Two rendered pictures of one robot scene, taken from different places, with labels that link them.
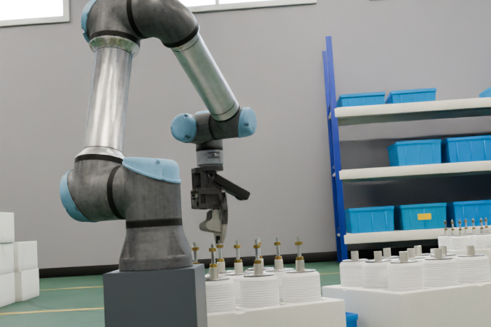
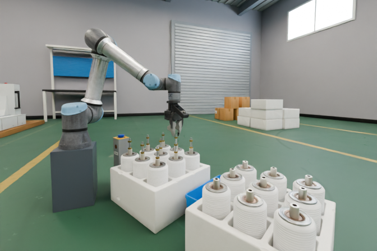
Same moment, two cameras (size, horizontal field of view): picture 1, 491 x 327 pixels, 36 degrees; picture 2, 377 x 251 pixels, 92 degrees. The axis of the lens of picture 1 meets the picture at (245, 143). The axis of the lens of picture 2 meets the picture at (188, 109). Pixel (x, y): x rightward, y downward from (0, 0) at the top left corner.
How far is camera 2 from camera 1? 199 cm
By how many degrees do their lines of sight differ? 67
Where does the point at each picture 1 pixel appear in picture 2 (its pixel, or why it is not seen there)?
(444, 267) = (237, 210)
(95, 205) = not seen: hidden behind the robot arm
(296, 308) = (136, 183)
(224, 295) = (122, 163)
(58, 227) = (342, 102)
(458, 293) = (235, 241)
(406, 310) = (187, 223)
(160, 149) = not seen: outside the picture
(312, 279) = (150, 171)
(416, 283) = (208, 209)
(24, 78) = (332, 47)
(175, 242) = (64, 139)
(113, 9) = not seen: hidden behind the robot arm
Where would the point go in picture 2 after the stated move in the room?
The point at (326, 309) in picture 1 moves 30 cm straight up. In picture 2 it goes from (146, 191) to (145, 121)
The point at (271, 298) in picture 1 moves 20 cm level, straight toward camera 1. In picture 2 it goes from (135, 172) to (88, 180)
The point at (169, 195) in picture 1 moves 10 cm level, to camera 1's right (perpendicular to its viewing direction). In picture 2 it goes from (63, 120) to (58, 122)
